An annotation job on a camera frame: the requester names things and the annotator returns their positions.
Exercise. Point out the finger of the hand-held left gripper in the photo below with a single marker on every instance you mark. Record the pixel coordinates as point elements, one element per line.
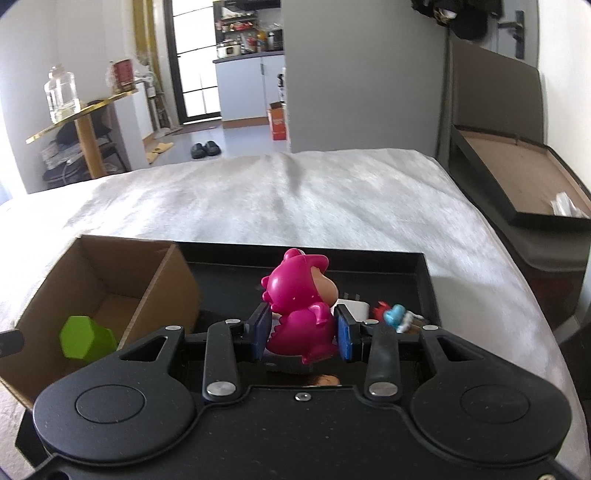
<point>11,344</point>

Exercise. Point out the red round toy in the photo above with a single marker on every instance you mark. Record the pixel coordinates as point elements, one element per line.
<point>295,295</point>

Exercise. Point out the dark spray bottle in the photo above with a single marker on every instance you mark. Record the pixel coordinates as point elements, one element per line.
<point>280,87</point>

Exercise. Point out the black shallow box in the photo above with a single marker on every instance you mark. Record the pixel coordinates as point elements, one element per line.
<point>508,170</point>

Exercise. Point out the glass jar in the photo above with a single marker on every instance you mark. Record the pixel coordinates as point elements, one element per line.
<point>62,94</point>

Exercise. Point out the orange carton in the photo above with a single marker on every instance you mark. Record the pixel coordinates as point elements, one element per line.
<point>277,122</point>

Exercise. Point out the yellow slippers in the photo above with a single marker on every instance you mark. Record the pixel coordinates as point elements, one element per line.
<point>159,152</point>

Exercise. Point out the blue hat small figurine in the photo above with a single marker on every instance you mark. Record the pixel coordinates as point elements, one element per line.
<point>398,316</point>

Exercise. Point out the hanging dark clothes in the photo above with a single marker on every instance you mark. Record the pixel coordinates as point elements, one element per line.
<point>461,16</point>

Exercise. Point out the red can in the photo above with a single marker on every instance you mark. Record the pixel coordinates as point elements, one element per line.
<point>123,74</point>

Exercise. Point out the black tray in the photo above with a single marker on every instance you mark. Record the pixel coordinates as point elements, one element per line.
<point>231,277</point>

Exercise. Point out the white charger plug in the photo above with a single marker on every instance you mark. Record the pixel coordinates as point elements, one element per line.
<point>358,310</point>

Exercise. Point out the cardboard box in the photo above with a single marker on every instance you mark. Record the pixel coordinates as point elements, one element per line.
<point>106,267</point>

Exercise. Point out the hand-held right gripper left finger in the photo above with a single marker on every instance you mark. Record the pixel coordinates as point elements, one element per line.
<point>261,332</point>

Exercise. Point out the green hexagonal block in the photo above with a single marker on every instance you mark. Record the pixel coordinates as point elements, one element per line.
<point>87,339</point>

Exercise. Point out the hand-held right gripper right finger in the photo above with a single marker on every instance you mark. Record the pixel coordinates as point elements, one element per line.
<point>344,332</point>

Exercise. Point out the brown headboard panel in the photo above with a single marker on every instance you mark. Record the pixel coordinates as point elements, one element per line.
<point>498,92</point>

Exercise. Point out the brown hair small figurine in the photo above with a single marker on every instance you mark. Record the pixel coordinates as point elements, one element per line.
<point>323,380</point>

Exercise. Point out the gold round table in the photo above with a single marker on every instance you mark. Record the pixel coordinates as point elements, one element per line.
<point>87,138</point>

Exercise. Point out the white tissue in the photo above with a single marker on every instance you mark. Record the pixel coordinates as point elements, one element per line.
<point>565,205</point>

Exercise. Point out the white kitchen cabinet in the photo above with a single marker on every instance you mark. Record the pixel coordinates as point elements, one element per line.
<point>240,87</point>

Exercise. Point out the black slipper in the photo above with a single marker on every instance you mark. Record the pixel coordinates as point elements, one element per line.
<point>198,150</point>
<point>212,147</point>

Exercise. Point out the black framed glass door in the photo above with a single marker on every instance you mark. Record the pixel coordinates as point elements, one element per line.
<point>194,60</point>

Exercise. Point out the white rice cooker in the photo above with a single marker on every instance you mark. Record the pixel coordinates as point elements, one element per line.
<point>229,49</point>

